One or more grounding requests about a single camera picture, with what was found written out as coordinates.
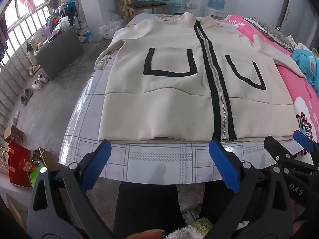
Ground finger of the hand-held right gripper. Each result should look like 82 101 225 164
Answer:
264 136 303 175
293 130 319 167

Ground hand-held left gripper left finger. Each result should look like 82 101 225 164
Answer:
27 139 112 239

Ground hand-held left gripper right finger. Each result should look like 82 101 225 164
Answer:
208 138 292 239

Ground cream zip jacket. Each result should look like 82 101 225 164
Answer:
96 12 307 142

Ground pile of clothes and bags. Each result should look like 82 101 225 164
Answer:
45 0 78 34

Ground pink floral blanket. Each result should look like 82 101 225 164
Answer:
224 14 319 155

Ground brown paper bag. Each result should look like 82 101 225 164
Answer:
32 147 54 165

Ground plaid floral tablecloth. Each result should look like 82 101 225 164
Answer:
58 12 297 182

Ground person's black pants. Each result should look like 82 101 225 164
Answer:
113 182 225 239

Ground green paper bag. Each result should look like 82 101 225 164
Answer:
29 163 46 188

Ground green white fluffy slipper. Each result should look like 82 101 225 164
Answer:
163 218 215 239

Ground red gift bag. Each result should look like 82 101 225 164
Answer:
7 141 33 188

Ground blue floral cloth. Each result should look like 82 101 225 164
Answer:
292 48 319 92

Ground cardboard box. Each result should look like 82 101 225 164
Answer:
3 124 25 145

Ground grey-green lace-trimmed blanket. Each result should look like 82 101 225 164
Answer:
243 17 294 53

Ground grey cabinet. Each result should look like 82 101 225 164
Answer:
34 26 85 81

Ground white plastic bag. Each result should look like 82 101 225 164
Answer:
99 20 127 39

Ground white water dispenser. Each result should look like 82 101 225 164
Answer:
204 7 226 18

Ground wooden chair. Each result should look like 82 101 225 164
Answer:
117 0 167 22

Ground metal window railing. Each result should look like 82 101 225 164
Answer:
0 0 50 112

